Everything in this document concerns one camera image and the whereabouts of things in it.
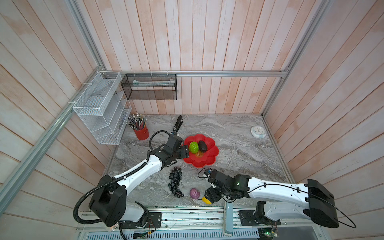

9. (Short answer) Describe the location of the red flower-shaped fruit bowl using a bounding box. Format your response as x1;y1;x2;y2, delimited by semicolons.
184;134;219;168

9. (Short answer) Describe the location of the black stapler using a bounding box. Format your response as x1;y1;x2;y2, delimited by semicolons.
172;115;184;135

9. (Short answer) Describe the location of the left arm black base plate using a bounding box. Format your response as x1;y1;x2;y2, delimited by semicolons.
121;212;162;230

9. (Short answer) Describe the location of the dark fake avocado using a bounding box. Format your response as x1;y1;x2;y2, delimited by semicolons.
198;141;208;153

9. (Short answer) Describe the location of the purple wrinkled fake fruit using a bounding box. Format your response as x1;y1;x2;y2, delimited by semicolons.
190;188;201;200

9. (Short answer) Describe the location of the white round clock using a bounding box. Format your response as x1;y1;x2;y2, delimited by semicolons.
251;126;267;139

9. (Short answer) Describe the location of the yellow fake lemon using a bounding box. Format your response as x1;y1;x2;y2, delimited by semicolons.
202;197;212;205

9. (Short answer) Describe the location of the red pencil cup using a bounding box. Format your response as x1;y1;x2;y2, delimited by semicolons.
134;126;150;141

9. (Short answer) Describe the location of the grey-blue handle bar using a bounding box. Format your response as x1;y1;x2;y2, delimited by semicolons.
223;203;234;237

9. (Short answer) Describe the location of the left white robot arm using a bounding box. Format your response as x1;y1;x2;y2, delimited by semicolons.
73;130;189;228

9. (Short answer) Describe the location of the green bumpy fake fruit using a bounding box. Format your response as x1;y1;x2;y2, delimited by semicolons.
189;142;199;154

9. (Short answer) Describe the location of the white mesh wall organizer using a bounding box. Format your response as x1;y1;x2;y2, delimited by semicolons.
73;71;132;145

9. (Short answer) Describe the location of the black mesh wall basket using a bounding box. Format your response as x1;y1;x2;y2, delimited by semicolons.
121;73;178;101

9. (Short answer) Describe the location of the black fake grape bunch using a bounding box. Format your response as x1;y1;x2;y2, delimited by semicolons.
168;167;184;198

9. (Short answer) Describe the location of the bundle of pencils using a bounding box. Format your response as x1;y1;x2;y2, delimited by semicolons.
127;113;147;131

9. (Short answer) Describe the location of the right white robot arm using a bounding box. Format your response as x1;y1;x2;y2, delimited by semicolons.
201;168;342;229

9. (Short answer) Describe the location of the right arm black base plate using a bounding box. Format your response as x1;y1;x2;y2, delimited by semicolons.
238;210;281;226

